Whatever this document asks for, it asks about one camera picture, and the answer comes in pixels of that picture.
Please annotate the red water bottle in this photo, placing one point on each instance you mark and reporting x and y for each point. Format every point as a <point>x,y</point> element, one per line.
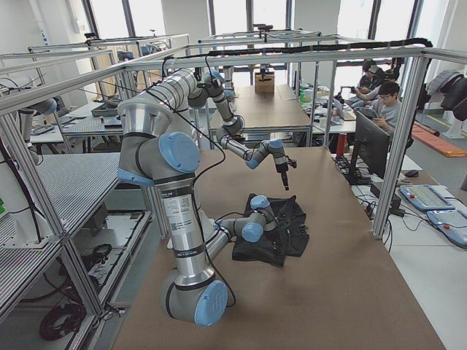
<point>340,147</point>

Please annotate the black huawei monitor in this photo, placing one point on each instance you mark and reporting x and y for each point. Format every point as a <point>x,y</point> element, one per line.
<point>371,145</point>

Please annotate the background seated person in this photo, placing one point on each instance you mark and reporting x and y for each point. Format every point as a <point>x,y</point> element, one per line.
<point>374,77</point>

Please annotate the black t-shirt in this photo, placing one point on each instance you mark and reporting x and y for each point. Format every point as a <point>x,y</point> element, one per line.
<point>288,238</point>

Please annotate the seated person in grey hoodie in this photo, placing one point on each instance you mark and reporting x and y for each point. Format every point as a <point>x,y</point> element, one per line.
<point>386,107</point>

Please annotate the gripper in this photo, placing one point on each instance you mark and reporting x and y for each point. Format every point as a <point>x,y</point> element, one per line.
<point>281,169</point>
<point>276,221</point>

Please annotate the cardboard box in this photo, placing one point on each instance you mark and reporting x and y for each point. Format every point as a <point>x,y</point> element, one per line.
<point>264,82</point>

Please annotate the teach pendant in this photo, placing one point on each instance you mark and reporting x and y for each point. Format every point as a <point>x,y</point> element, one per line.
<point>452,223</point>
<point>425,198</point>

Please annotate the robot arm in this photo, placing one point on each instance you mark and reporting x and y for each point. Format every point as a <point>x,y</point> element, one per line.
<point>211,86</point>
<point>154,154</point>

